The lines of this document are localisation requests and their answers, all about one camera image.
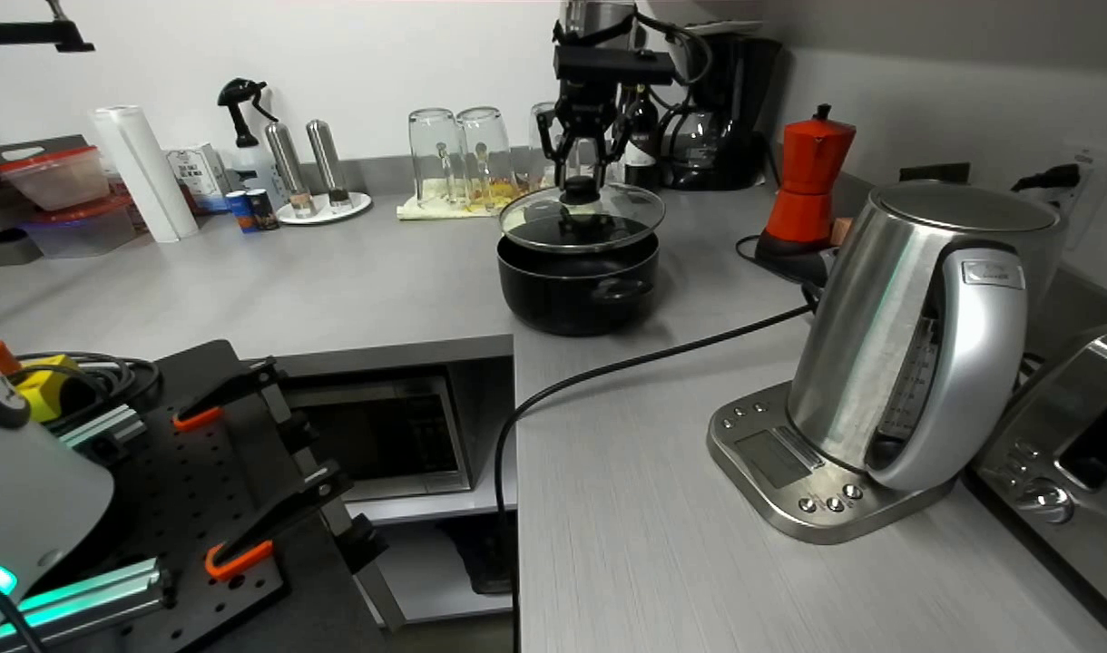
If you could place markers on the yellow tool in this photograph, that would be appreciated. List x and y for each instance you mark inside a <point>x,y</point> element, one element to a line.
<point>46,384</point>

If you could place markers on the stainless steel electric kettle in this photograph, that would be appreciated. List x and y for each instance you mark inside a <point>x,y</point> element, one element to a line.
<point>889,337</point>

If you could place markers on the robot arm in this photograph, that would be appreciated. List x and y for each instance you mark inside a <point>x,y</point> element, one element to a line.
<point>601,22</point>

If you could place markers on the glass lid with black knob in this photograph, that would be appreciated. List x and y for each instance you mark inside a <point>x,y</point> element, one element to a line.
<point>581,211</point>

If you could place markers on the yellow dish cloth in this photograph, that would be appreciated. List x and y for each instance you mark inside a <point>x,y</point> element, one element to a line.
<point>426,208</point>

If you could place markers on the white lamp shade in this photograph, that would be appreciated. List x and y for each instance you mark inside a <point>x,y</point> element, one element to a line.
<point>31,500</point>

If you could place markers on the white paper towel roll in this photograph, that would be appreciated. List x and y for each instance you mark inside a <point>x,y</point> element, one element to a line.
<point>146,174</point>

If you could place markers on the spray bottle with black trigger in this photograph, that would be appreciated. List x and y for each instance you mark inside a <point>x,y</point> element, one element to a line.
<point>249,138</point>

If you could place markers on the stainless steel toaster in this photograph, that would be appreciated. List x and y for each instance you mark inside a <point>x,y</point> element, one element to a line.
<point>1062,484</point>

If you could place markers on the black perforated board table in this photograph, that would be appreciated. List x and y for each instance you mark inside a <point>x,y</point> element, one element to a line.
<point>175,510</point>

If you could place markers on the black overhead bracket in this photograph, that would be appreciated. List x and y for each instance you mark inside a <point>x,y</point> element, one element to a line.
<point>25,32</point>

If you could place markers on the silver kettle base with buttons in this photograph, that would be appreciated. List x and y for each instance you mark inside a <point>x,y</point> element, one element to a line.
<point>755,465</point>

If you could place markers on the aluminium extrusion bar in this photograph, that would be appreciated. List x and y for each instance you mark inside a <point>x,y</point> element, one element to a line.
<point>81,601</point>

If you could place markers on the small dark blue can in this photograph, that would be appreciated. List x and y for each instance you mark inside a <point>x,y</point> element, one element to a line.
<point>253,208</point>

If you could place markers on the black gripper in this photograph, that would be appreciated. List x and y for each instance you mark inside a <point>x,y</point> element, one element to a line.
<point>588,111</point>

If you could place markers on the red moka pot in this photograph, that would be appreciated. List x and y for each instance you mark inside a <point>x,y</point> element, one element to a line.
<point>807,184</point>

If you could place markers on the white round plate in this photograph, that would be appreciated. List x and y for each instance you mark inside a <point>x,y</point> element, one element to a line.
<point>335,211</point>

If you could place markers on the clear drinking glass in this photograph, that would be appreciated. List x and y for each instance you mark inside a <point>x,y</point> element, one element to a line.
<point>483,149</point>
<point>434,158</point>

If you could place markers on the black coffee maker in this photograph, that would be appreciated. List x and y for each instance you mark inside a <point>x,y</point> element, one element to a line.
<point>738,111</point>

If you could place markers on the clear container with red lid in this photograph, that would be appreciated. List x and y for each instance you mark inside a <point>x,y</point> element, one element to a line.
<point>48,174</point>

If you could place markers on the black cooking pot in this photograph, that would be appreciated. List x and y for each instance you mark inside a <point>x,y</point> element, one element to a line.
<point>571,291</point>

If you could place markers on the gray open cabinet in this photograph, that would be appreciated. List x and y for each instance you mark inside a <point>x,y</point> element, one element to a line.
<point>383,438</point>

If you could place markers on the stainless steel grinder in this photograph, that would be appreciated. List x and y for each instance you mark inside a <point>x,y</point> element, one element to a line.
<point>283,165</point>
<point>324,158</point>

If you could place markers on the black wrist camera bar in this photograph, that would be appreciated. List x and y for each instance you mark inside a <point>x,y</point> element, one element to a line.
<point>610,63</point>

